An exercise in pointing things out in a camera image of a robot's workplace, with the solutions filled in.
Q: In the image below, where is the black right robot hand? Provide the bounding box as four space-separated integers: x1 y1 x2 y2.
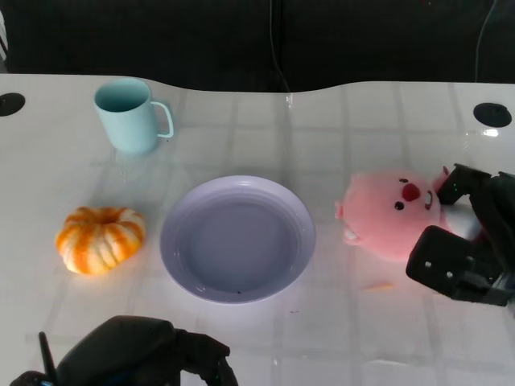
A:
405 162 515 309

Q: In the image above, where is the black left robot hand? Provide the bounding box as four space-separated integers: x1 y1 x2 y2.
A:
56 315 239 386

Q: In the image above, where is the pink plush pig doll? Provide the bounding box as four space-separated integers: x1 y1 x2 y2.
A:
333 165 490 265

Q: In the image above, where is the lavender round plate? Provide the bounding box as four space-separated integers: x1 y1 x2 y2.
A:
159 175 317 306

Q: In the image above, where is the black table grommet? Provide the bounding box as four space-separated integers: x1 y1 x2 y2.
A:
473 102 513 129
0 92 26 117

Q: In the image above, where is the orange white striped pumpkin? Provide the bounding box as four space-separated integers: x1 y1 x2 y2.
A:
55 206 146 276

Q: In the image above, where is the light teal mug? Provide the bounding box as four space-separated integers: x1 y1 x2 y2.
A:
93 77 175 156

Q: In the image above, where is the black backdrop cloth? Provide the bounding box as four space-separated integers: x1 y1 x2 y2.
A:
0 0 515 93

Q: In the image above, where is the thin bluish cable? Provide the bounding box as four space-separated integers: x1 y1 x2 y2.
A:
474 0 501 84

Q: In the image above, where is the thin black cable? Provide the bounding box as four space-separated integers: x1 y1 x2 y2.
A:
269 0 291 92

